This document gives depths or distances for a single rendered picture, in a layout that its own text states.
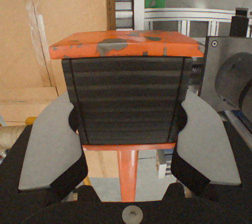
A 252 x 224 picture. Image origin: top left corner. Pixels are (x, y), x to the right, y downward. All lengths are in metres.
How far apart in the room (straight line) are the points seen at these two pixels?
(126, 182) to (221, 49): 0.35
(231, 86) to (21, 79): 0.62
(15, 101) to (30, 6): 0.89
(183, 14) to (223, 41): 0.83
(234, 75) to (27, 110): 1.24
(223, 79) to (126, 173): 0.32
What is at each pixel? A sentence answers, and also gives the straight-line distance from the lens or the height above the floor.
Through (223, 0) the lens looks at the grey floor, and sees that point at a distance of 1.64.
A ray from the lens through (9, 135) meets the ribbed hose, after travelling 0.29.
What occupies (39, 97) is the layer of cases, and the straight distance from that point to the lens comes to 1.14.
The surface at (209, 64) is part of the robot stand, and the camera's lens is 0.41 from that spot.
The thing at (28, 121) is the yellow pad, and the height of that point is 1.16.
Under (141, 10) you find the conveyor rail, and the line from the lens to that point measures 0.78.
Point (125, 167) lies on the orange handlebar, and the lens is 0.17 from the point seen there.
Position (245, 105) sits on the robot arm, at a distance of 0.37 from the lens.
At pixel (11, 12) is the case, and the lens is 0.53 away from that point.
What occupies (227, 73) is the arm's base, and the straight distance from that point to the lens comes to 0.41.
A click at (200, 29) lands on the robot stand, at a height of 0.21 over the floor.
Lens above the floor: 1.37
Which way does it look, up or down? 58 degrees down
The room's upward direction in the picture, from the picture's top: 179 degrees clockwise
